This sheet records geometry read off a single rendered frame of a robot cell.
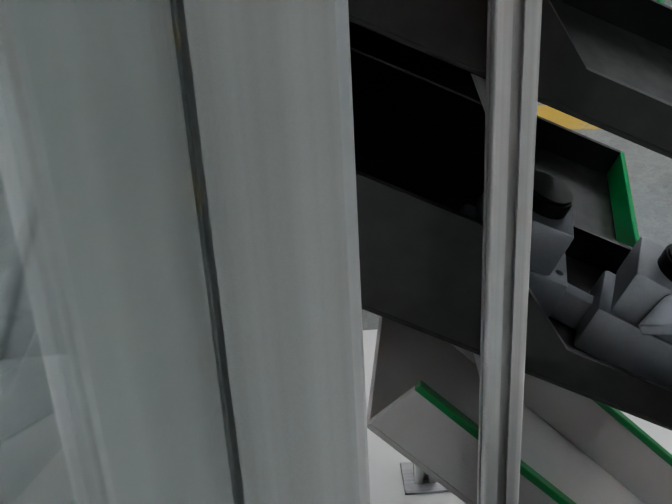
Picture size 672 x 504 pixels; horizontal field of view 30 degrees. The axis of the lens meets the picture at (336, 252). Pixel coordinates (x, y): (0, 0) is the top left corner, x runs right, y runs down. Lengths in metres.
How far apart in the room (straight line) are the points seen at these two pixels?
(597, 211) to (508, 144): 0.32
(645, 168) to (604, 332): 2.65
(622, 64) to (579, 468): 0.31
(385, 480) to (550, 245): 0.51
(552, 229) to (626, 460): 0.27
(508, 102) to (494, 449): 0.20
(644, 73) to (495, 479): 0.23
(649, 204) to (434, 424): 2.51
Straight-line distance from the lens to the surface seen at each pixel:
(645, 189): 3.25
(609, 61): 0.66
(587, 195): 0.89
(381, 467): 1.15
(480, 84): 0.61
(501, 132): 0.56
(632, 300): 0.69
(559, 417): 0.87
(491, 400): 0.64
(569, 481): 0.85
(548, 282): 0.69
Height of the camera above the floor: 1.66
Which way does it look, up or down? 34 degrees down
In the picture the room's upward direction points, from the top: 3 degrees counter-clockwise
